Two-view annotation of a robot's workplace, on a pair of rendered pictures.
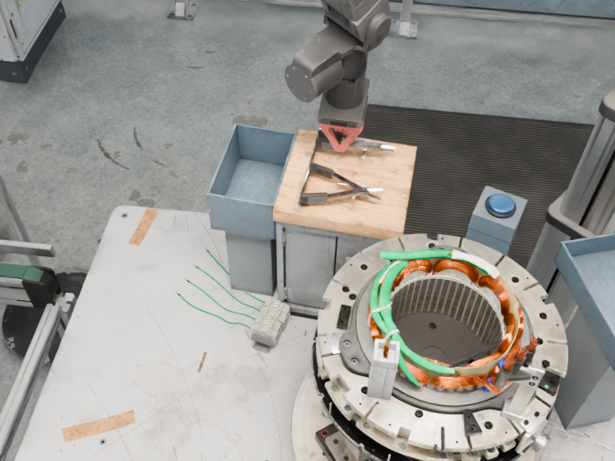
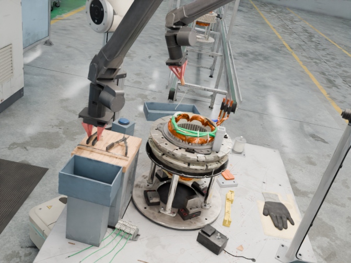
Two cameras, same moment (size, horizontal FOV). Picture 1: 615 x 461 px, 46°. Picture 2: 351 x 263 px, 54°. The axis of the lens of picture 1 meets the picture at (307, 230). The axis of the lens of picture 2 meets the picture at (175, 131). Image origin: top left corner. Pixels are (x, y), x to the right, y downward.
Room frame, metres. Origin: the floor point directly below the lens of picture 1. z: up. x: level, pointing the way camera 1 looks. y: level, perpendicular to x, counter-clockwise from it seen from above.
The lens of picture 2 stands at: (0.69, 0.97, 1.72)
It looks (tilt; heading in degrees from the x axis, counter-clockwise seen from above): 28 degrees down; 264
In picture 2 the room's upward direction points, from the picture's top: 12 degrees clockwise
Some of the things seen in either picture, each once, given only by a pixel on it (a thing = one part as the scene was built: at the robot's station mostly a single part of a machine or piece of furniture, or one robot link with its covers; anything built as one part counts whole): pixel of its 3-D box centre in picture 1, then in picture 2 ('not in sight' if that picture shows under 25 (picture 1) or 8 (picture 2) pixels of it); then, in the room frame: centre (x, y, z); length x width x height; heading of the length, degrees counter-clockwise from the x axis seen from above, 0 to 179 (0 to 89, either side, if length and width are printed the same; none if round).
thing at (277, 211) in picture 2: not in sight; (277, 209); (0.05, -0.17, 0.79); 0.24 x 0.13 x 0.02; 84
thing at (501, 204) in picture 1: (501, 203); (124, 120); (0.77, -0.31, 1.04); 0.04 x 0.04 x 0.01
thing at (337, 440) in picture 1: (347, 444); (192, 204); (0.44, -0.07, 0.85); 0.06 x 0.04 x 0.05; 31
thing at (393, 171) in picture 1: (347, 182); (108, 147); (0.79, -0.06, 1.05); 0.20 x 0.19 x 0.02; 79
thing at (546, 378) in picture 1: (548, 382); not in sight; (0.42, -0.30, 1.09); 0.03 x 0.02 x 0.02; 156
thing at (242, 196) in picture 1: (256, 219); (89, 203); (0.82, 0.09, 0.92); 0.17 x 0.11 x 0.28; 169
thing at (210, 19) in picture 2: not in sight; (201, 25); (0.19, -3.16, 0.94); 0.39 x 0.39 x 0.30
